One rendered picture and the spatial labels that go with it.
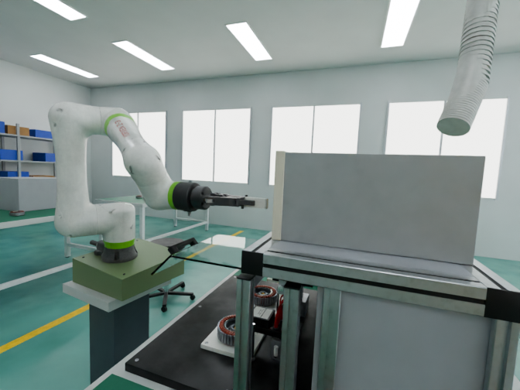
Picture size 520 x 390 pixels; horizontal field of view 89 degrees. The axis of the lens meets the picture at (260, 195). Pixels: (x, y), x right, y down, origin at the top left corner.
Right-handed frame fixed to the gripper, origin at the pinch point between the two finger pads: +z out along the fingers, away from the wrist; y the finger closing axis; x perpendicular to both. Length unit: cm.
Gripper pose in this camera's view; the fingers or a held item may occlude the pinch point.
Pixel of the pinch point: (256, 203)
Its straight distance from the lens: 78.1
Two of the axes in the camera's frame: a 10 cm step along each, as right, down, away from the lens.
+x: 0.5, -9.9, -0.9
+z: 9.4, 0.8, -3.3
